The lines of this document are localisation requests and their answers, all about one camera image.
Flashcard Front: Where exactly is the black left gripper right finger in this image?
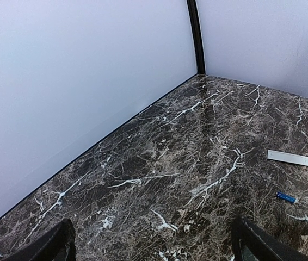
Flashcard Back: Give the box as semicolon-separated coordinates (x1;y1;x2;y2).
231;216;308;260

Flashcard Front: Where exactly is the blue AAA battery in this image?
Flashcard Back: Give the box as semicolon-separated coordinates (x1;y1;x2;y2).
276;191;297;204

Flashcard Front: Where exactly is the white remote battery cover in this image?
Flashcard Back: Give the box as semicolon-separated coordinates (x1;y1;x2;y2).
267;150;308;167

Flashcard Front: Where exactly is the black right corner frame post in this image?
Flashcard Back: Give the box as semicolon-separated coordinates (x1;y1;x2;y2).
186;0;206;74

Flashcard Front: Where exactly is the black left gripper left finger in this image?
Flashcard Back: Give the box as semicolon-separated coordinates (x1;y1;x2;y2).
4;219;76;261

